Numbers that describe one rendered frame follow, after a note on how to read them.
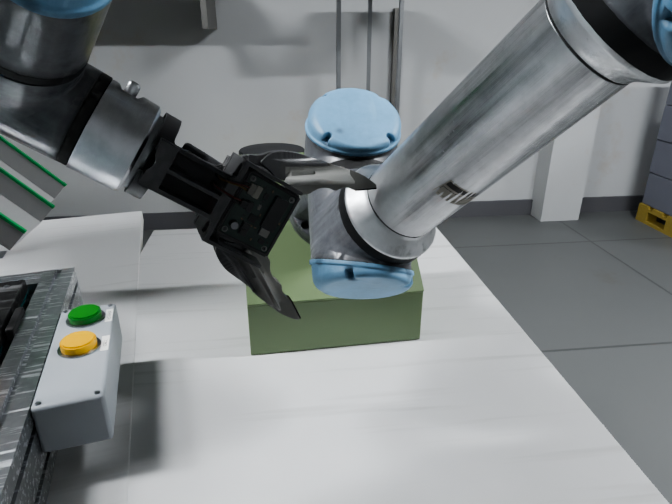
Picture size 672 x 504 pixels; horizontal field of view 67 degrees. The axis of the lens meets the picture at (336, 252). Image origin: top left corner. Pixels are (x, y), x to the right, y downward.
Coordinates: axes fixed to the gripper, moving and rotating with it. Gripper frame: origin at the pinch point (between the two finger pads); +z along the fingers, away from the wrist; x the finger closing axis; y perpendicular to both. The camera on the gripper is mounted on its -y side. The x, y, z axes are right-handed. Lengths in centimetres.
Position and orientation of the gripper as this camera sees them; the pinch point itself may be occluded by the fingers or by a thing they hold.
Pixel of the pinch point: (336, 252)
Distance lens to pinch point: 51.1
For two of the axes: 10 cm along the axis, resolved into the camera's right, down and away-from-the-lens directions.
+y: 3.4, 2.8, -9.0
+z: 7.9, 4.3, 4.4
